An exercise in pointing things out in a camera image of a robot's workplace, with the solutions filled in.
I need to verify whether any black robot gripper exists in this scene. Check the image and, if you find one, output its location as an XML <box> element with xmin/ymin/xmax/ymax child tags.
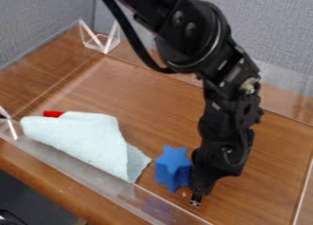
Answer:
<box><xmin>189</xmin><ymin>79</ymin><xmax>263</xmax><ymax>207</ymax></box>

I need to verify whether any blue star foam block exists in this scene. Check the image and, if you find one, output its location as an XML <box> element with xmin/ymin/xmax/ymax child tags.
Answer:
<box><xmin>155</xmin><ymin>145</ymin><xmax>192</xmax><ymax>193</ymax></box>

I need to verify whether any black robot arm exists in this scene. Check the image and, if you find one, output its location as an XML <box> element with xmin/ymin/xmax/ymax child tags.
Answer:
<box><xmin>118</xmin><ymin>0</ymin><xmax>263</xmax><ymax>206</ymax></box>

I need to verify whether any light blue cloth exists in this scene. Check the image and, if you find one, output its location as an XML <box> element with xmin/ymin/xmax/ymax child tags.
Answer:
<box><xmin>21</xmin><ymin>112</ymin><xmax>151</xmax><ymax>183</ymax></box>

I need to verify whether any red block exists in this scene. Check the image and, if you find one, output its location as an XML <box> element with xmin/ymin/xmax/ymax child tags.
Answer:
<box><xmin>42</xmin><ymin>111</ymin><xmax>64</xmax><ymax>118</ymax></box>

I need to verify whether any black cable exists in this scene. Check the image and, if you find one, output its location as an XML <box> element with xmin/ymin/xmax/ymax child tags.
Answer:
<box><xmin>92</xmin><ymin>0</ymin><xmax>176</xmax><ymax>75</ymax></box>

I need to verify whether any clear acrylic corner bracket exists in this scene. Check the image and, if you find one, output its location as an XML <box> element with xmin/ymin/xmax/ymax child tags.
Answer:
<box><xmin>77</xmin><ymin>20</ymin><xmax>120</xmax><ymax>55</ymax></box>

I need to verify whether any clear acrylic left bracket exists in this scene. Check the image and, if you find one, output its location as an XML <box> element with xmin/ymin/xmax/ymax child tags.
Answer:
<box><xmin>0</xmin><ymin>106</ymin><xmax>18</xmax><ymax>140</ymax></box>

